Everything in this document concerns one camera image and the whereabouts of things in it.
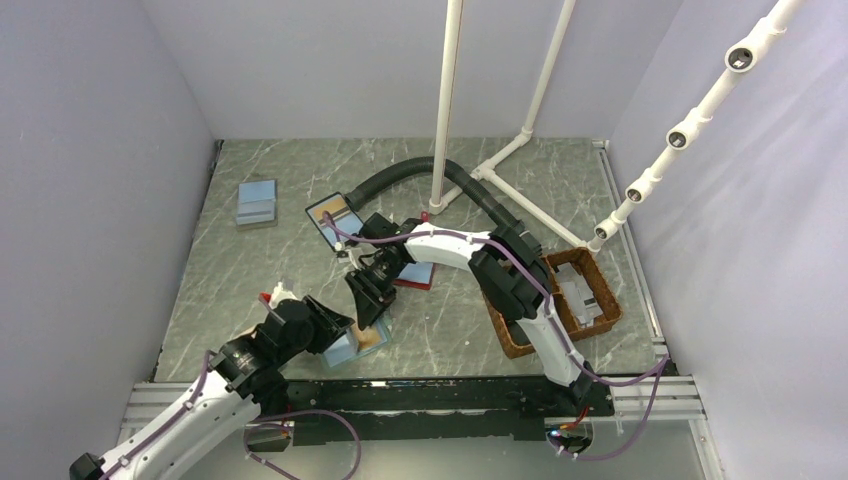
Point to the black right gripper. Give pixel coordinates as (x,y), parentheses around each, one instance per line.
(370,299)

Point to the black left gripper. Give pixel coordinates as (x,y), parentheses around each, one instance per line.
(330,325)

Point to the green card holder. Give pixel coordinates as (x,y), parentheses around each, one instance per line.
(355,343)

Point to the gold card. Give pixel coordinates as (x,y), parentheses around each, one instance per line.
(371,337)

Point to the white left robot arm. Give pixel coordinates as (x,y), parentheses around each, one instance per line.
(239,385)

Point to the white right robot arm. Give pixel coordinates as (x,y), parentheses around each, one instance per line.
(511,276)

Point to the red card holder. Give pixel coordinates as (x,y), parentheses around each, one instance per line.
(416,275)

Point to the black card holder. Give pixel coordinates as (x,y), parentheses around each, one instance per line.
(343,217)

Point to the grey blue card holder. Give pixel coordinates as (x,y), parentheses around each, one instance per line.
(256,203)

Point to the cards in basket right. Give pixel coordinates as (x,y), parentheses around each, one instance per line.
(584,306)

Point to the brown wicker basket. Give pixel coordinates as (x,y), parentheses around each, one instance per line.
(577,265)

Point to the white pvc pipe frame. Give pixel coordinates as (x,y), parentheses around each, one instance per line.
(498,61)

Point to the white pipe camera boom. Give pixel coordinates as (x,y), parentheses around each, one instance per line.
(739,59)

